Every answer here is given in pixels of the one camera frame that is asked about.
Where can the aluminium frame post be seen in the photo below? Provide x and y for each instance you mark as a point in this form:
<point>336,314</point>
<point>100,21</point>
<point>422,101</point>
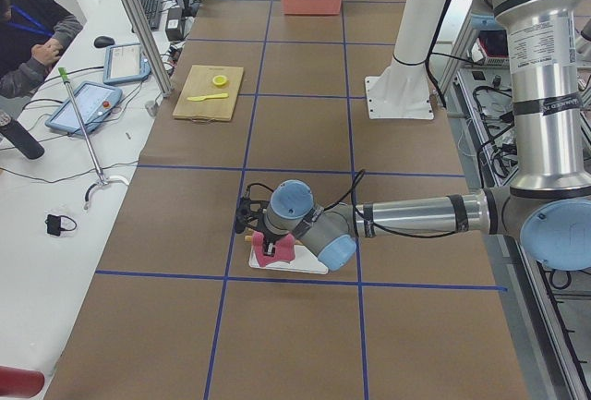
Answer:
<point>142,29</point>

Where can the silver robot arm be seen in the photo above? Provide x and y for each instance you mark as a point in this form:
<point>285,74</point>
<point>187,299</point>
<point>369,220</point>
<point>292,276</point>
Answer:
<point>546,206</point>

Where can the yellow lemon slice toy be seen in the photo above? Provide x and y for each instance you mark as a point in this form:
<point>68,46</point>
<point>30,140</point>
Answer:
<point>219,80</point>

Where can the black bottle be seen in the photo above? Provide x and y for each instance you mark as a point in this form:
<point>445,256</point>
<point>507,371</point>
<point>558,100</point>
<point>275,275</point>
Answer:
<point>20,137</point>

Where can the metal reacher grabber stick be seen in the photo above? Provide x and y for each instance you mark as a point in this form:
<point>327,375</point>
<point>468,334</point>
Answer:
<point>103,180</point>

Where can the black keyboard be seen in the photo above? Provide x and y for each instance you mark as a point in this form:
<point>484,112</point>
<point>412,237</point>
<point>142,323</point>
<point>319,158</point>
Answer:
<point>152,10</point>

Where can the teach pendant far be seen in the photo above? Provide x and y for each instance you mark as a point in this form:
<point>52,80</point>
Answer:
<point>125,63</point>

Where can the red cylinder object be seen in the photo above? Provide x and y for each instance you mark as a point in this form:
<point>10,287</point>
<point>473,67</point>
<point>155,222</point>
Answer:
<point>20,383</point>

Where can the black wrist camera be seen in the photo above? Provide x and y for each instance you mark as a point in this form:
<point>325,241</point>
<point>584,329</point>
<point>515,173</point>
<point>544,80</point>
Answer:
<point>249,214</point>

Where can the small black clip with cable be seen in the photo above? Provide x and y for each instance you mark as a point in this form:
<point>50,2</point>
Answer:
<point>56,225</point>

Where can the seated person in black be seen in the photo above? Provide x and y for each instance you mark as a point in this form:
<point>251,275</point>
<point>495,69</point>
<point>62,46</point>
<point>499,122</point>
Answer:
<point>34,36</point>

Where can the white rectangular tray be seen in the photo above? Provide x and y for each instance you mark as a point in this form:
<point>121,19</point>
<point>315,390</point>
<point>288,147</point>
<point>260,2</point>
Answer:
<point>304,262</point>

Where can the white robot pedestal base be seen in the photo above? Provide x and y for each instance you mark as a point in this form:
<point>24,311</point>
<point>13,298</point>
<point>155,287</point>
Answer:
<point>401,91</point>

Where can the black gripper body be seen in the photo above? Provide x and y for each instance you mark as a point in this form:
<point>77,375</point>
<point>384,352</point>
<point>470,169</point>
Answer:
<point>271,239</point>

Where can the bamboo cutting board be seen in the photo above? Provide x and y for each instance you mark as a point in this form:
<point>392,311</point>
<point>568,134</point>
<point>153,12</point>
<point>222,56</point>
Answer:
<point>199,83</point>

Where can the black computer mouse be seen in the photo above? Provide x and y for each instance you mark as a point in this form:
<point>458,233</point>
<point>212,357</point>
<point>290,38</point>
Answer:
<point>103,42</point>

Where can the yellow plastic knife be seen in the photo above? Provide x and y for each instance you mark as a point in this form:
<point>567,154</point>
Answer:
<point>202,98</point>

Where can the magenta wiping cloth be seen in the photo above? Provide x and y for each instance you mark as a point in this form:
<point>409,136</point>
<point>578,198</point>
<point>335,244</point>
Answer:
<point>285,251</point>

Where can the black power adapter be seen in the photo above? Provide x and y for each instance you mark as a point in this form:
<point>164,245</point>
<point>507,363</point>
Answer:
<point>175,24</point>

